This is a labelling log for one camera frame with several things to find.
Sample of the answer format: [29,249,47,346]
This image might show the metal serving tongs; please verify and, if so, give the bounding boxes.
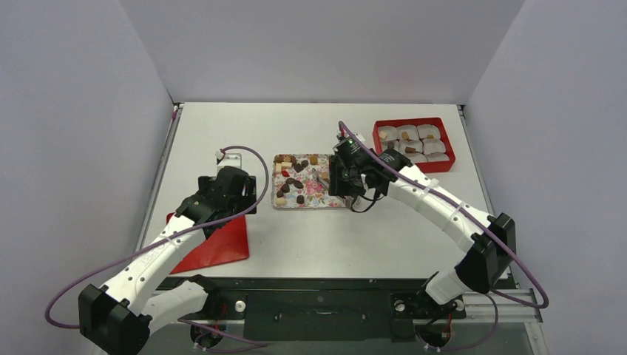
[311,169,330,191]

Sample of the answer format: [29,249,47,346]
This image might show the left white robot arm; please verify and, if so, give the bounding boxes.
[78,166,256,354]

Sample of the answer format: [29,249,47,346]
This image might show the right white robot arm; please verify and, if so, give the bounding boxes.
[329,138,515,316]

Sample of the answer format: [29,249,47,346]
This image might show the red chocolate box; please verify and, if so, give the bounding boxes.
[373,118,456,173]

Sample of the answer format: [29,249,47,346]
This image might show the red box lid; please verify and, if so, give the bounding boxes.
[171,217,250,274]

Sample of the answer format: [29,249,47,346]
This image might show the floral rectangular tray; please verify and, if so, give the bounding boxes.
[271,153,346,210]

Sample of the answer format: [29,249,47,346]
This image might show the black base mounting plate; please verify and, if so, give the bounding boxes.
[181,275,486,342]

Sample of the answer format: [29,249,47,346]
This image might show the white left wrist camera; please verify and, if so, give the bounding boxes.
[215,150,242,173]

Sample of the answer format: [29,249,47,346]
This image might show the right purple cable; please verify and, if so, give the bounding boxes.
[338,121,551,311]

